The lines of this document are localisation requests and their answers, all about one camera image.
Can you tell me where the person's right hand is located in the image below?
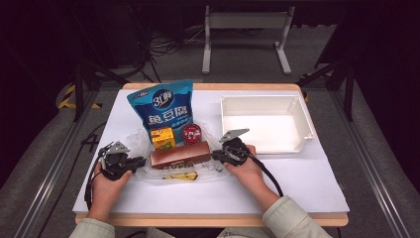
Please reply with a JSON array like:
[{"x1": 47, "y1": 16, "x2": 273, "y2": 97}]
[{"x1": 224, "y1": 144, "x2": 280, "y2": 212}]

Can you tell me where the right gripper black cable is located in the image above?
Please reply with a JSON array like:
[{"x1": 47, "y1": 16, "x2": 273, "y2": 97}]
[{"x1": 247, "y1": 153, "x2": 285, "y2": 198}]

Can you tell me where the aluminium floor rail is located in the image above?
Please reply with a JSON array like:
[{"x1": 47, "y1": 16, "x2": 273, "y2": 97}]
[
  {"x1": 330, "y1": 88, "x2": 412, "y2": 238},
  {"x1": 13, "y1": 112, "x2": 97, "y2": 238}
]

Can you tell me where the white plastic bin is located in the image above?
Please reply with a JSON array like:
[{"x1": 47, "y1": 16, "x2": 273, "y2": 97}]
[{"x1": 219, "y1": 94, "x2": 315, "y2": 155}]

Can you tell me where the white metal stand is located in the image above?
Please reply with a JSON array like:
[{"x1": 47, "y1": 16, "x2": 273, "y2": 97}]
[{"x1": 201, "y1": 4, "x2": 296, "y2": 76}]

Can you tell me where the clear plastic smiley bag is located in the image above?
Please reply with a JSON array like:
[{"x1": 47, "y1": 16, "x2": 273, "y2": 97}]
[{"x1": 125, "y1": 122, "x2": 232, "y2": 182}]

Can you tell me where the yellow carton box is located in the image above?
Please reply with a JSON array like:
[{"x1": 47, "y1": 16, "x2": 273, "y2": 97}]
[{"x1": 150, "y1": 127, "x2": 177, "y2": 152}]

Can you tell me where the blue snack pouch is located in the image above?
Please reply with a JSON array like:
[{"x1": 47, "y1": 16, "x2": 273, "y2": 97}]
[{"x1": 127, "y1": 78, "x2": 195, "y2": 145}]

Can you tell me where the person's left hand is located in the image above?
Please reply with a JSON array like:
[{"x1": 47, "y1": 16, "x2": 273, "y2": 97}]
[{"x1": 88, "y1": 163, "x2": 134, "y2": 221}]

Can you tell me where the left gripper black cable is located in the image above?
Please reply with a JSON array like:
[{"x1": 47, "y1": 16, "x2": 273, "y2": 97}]
[{"x1": 83, "y1": 142, "x2": 115, "y2": 211}]

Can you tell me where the red round tin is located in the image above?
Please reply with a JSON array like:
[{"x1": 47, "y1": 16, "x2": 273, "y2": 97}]
[{"x1": 180, "y1": 123, "x2": 202, "y2": 145}]

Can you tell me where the yellow black hazard tape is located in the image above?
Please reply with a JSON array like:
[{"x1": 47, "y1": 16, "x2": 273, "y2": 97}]
[{"x1": 57, "y1": 83, "x2": 103, "y2": 110}]

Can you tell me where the black floor cable bundle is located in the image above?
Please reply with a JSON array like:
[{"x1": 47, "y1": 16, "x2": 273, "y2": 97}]
[{"x1": 132, "y1": 6, "x2": 206, "y2": 83}]

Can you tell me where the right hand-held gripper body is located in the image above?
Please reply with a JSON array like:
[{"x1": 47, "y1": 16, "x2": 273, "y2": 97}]
[{"x1": 218, "y1": 128, "x2": 254, "y2": 167}]

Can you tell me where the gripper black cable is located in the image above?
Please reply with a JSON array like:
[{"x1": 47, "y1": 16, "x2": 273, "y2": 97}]
[
  {"x1": 83, "y1": 142, "x2": 115, "y2": 211},
  {"x1": 247, "y1": 153, "x2": 285, "y2": 198}
]

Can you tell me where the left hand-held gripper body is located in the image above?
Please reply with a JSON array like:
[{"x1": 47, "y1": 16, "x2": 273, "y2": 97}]
[{"x1": 98, "y1": 141, "x2": 135, "y2": 181}]

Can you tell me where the white table mat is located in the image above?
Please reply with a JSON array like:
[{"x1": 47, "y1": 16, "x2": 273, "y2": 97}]
[{"x1": 72, "y1": 89, "x2": 351, "y2": 214}]

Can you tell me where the copper brown long box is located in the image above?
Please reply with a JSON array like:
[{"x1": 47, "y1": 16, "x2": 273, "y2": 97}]
[{"x1": 149, "y1": 141, "x2": 212, "y2": 171}]

